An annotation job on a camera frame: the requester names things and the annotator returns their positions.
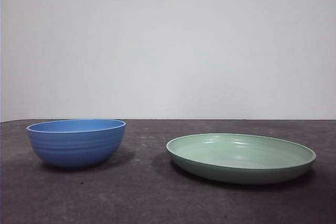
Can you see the pale green round plate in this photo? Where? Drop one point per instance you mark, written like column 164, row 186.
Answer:
column 236, row 169

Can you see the blue ribbed bowl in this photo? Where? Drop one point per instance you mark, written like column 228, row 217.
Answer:
column 76, row 148

